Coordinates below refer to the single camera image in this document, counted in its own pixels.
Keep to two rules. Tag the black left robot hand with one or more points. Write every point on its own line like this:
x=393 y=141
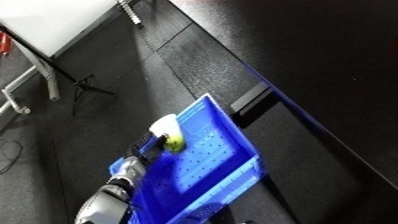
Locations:
x=147 y=146

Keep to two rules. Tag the white paper cup green band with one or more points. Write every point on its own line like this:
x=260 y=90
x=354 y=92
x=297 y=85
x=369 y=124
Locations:
x=166 y=128

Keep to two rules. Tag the pale left robot arm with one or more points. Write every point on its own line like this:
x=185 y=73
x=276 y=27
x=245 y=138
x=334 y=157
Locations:
x=109 y=203

